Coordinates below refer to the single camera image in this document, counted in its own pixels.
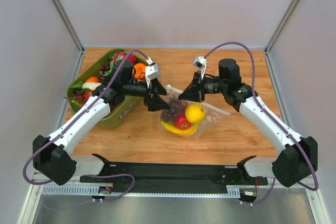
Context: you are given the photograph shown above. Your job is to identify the olive green plastic bin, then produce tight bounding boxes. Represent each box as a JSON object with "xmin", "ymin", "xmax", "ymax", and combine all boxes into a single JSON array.
[{"xmin": 66, "ymin": 48, "xmax": 143, "ymax": 130}]

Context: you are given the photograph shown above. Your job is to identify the fake yellow lemon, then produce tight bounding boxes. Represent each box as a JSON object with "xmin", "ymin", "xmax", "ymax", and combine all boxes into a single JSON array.
[{"xmin": 185, "ymin": 103, "xmax": 206, "ymax": 124}]

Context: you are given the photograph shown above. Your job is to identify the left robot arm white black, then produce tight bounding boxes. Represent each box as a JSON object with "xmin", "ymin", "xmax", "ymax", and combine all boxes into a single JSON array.
[{"xmin": 33, "ymin": 60, "xmax": 170, "ymax": 185}]

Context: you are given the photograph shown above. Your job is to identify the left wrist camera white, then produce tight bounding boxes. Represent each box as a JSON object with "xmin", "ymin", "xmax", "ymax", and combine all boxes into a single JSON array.
[{"xmin": 145, "ymin": 63, "xmax": 161, "ymax": 81}]

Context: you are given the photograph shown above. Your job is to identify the fake purple grapes in bag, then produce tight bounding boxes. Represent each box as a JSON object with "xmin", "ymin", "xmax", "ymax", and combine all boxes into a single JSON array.
[{"xmin": 160, "ymin": 97, "xmax": 188, "ymax": 123}]

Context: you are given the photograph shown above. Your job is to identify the black base mat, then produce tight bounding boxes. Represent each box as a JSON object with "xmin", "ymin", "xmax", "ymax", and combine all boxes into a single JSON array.
[{"xmin": 78, "ymin": 160, "xmax": 269, "ymax": 194}]

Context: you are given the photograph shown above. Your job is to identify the fake small orange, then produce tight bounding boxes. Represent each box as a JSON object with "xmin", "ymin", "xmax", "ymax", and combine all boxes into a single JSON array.
[{"xmin": 85, "ymin": 76, "xmax": 100, "ymax": 83}]

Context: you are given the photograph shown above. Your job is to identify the fake orange persimmon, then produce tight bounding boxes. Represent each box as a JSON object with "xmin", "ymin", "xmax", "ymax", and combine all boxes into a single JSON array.
[{"xmin": 132, "ymin": 63, "xmax": 146, "ymax": 81}]

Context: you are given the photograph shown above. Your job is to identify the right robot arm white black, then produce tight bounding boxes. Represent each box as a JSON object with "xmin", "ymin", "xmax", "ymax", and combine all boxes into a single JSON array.
[{"xmin": 178, "ymin": 56, "xmax": 318, "ymax": 187}]

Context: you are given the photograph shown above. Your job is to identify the fake red cherry bunch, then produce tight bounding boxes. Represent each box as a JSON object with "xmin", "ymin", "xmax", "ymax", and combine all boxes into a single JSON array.
[{"xmin": 74, "ymin": 90, "xmax": 92, "ymax": 107}]

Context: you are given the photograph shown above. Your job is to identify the fake yellow banana bunch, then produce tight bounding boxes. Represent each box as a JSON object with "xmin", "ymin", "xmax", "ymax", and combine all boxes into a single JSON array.
[{"xmin": 160, "ymin": 120, "xmax": 198, "ymax": 136}]

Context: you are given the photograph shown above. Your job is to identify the clear zip top bag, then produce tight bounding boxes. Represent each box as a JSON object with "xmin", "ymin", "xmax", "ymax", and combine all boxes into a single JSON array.
[{"xmin": 166, "ymin": 85, "xmax": 230, "ymax": 138}]

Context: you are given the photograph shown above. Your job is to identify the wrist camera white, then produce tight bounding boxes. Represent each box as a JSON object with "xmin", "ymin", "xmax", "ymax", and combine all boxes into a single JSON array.
[
  {"xmin": 145, "ymin": 63, "xmax": 161, "ymax": 81},
  {"xmin": 192, "ymin": 56, "xmax": 207, "ymax": 78}
]

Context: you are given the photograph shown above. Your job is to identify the fake pink dragon fruit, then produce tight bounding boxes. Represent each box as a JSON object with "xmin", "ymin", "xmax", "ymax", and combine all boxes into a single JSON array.
[{"xmin": 109, "ymin": 51, "xmax": 137, "ymax": 63}]

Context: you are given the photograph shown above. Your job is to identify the fake dark grapes in bin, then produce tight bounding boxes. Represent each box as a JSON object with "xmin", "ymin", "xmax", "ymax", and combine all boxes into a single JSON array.
[{"xmin": 98, "ymin": 62, "xmax": 111, "ymax": 82}]

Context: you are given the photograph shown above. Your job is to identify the fake white radish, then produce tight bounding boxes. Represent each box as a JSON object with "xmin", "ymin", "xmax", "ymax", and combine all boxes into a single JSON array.
[{"xmin": 82, "ymin": 82, "xmax": 101, "ymax": 91}]

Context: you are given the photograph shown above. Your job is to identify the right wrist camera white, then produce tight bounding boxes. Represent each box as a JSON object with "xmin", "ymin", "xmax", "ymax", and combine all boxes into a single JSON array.
[{"xmin": 192, "ymin": 56, "xmax": 207, "ymax": 78}]

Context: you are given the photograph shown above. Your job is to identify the fake red apple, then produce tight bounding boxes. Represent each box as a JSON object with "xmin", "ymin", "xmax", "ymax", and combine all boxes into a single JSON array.
[{"xmin": 174, "ymin": 113, "xmax": 192, "ymax": 130}]

